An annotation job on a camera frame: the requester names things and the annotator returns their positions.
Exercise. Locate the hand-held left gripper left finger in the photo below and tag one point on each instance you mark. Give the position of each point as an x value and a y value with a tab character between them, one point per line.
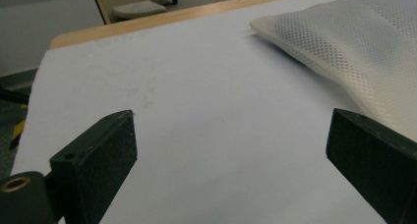
98	158

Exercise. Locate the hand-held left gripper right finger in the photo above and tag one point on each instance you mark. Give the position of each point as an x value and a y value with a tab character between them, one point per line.
373	158

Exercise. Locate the white blue-stained cloth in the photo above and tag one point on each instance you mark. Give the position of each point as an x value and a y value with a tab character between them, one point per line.
360	37

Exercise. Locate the yellow black floor tape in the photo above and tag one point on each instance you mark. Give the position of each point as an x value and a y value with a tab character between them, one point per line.
19	132

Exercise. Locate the white foam board mat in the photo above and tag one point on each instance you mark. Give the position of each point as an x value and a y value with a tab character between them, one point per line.
213	86

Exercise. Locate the white cabinet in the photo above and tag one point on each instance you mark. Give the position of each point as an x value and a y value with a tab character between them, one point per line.
49	30

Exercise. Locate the grey swivel chair base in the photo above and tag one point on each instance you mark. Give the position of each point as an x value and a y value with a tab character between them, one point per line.
137	9

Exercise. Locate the light wooden desk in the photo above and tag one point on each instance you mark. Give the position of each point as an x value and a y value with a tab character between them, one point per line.
105	1

